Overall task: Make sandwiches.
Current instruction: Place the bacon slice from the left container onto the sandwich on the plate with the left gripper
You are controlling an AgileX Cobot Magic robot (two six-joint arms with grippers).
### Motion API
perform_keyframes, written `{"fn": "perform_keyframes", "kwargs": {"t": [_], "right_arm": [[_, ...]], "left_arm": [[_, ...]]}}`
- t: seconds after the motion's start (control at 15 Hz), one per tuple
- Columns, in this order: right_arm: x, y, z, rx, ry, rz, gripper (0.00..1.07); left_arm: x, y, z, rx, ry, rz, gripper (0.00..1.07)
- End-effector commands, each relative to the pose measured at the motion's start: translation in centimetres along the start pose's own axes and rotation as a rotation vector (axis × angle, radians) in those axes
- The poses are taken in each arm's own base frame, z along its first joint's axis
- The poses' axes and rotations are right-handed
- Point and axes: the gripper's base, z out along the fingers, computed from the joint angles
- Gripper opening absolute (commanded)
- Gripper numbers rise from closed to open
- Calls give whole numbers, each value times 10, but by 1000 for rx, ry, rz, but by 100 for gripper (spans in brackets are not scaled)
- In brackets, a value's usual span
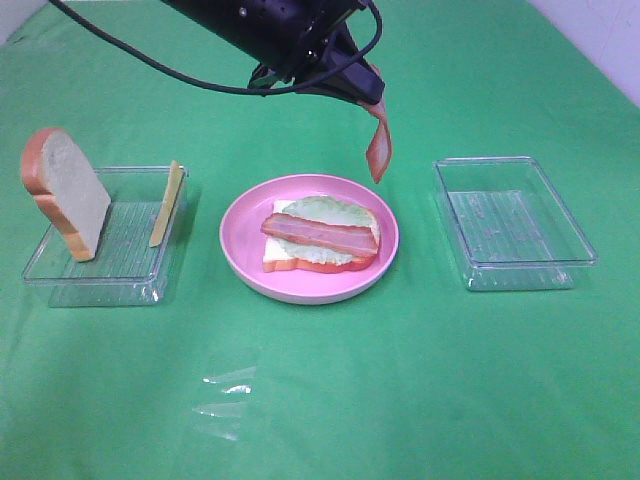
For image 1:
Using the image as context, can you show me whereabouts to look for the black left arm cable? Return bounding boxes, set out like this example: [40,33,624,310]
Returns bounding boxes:
[47,0,385,96]

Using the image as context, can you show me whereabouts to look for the bacon strip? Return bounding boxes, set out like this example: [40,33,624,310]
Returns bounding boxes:
[358,95,393,184]
[261,213,378,258]

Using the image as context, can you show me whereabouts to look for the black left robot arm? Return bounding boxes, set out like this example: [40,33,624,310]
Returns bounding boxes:
[167,0,385,105]

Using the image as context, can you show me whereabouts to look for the clear food container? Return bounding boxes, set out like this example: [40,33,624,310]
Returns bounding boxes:
[22,166,188,307]
[433,156,599,292]

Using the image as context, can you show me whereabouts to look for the clear plastic film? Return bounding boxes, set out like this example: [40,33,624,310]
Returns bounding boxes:
[188,347,260,442]

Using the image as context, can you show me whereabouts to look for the clear left food container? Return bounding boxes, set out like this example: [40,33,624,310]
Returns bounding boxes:
[22,166,188,307]

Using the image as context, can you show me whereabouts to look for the green table cloth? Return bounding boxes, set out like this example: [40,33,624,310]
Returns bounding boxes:
[1,1,639,479]

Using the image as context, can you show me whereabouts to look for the bread slice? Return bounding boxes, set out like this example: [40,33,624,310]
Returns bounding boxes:
[260,196,381,273]
[21,127,111,262]

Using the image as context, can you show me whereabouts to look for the green lettuce leaf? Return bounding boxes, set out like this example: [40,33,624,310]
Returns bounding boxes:
[263,195,380,271]

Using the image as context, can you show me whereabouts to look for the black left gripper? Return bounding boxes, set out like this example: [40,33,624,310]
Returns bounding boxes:
[219,0,385,105]

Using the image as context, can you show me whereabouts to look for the clear right food container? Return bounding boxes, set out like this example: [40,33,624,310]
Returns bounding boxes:
[433,156,599,292]

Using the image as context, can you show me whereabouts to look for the yellow cheese slice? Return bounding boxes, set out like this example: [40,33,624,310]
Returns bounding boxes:
[148,161,184,248]

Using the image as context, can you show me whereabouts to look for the pink round plate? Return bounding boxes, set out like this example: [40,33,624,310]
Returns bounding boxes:
[219,174,400,305]

